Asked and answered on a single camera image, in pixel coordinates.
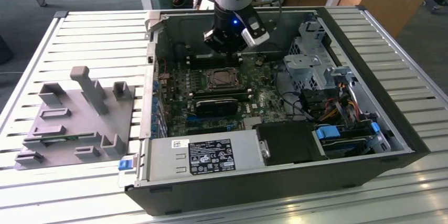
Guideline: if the blue case side latch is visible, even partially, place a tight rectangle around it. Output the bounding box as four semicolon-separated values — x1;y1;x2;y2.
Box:
119;155;136;171

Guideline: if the black disk drive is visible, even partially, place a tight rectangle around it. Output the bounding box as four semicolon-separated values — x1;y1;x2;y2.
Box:
320;129;374;158

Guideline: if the CPU socket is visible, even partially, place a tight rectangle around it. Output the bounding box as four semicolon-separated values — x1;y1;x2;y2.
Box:
206;68;244;90

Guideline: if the silver power supply unit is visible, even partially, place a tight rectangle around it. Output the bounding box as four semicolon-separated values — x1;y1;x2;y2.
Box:
135;129;268;187

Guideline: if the grey flat ribbon cable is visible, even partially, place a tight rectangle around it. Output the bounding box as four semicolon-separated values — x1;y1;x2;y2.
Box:
334;76;366;130

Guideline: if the blue disk carrier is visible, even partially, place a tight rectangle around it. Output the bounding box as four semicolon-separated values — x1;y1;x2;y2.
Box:
315;125;343;140

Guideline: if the metal socket cover frame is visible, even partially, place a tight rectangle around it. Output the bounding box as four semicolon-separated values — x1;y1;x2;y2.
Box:
206;68;243;89

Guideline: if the green motherboard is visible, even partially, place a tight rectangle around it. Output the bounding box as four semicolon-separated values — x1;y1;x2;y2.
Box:
156;56;291;138

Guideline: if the beige case latch handle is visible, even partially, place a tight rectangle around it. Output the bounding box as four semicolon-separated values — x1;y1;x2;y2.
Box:
144;10;166;41

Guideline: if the black PC case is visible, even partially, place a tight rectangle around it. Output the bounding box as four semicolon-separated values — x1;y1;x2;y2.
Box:
124;5;432;217

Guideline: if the coloured power wire bundle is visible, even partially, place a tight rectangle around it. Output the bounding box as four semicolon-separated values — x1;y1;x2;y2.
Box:
324;97;362;121

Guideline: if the grey parts rack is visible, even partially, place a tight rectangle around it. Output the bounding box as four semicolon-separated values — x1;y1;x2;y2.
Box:
12;66;138;171

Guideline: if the black fan shroud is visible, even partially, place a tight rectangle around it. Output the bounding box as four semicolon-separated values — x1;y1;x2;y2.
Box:
255;122;330;167

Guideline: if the metal drive cage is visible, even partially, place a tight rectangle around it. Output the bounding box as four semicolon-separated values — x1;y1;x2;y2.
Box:
282;20;356;92

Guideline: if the silver shroud handle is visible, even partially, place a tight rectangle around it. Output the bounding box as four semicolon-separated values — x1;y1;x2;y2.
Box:
259;141;272;158

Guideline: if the black graphics card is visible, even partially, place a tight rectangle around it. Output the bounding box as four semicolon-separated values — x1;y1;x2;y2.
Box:
194;97;240;119

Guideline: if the silver CPU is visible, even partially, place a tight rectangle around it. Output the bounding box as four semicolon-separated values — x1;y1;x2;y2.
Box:
212;70;236;85

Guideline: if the green RAM stick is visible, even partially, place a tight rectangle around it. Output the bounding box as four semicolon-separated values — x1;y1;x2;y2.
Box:
42;135;80;142

